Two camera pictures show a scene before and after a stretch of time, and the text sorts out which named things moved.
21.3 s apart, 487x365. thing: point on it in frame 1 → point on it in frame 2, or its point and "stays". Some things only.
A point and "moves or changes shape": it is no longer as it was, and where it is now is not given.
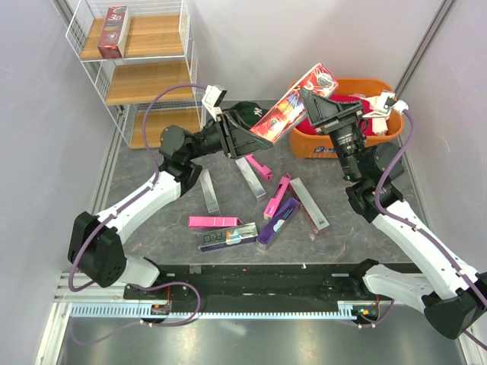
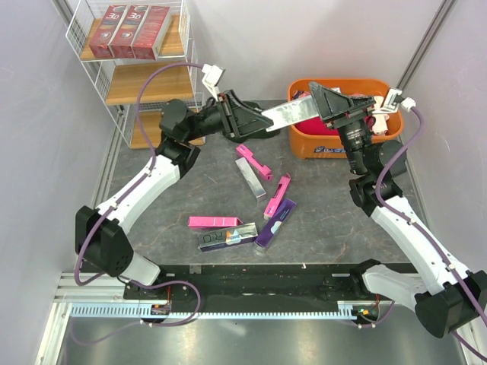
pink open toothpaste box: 263,171 stays
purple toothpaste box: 278,221 stays
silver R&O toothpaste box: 227,236 stays
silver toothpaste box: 251,179 stays
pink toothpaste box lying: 199,221 stays
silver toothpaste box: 208,192 → 298,110
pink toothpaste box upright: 275,201 stays
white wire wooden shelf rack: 141,58 stays
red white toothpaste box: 313,214 → 148,32
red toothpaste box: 291,109 → 120,45
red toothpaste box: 112,36 moves or changes shape
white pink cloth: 380,124 stays
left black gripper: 244,141 → 221,98
